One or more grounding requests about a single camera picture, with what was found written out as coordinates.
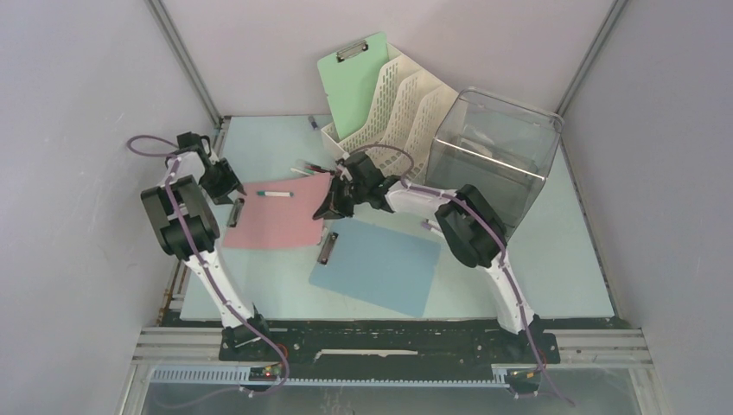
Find teal cap marker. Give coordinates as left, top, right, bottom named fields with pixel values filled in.
left=257, top=191, right=294, bottom=198

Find white file organizer rack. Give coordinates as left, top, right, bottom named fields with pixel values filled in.
left=321, top=44, right=458, bottom=184

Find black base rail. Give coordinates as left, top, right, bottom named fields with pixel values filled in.
left=166, top=320, right=563, bottom=382

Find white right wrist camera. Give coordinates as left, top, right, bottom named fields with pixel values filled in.
left=332, top=152, right=352, bottom=188

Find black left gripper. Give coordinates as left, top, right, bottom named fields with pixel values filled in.
left=198, top=158, right=245, bottom=206

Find blue clipboard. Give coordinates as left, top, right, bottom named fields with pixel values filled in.
left=309, top=219, right=441, bottom=317

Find green clipboard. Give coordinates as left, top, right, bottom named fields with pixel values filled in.
left=316, top=32, right=389, bottom=139

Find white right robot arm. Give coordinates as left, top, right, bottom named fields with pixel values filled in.
left=313, top=150, right=538, bottom=361

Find clear grey drawer box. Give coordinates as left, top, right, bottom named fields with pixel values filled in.
left=424, top=87, right=564, bottom=235

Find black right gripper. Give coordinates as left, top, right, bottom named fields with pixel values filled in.
left=316, top=173, right=370, bottom=219

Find pink clipboard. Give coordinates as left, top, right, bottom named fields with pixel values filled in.
left=222, top=173, right=331, bottom=250

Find light green cap marker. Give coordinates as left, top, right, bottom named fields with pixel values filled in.
left=290, top=168, right=317, bottom=176

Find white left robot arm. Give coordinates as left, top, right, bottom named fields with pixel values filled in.
left=140, top=132, right=273, bottom=361

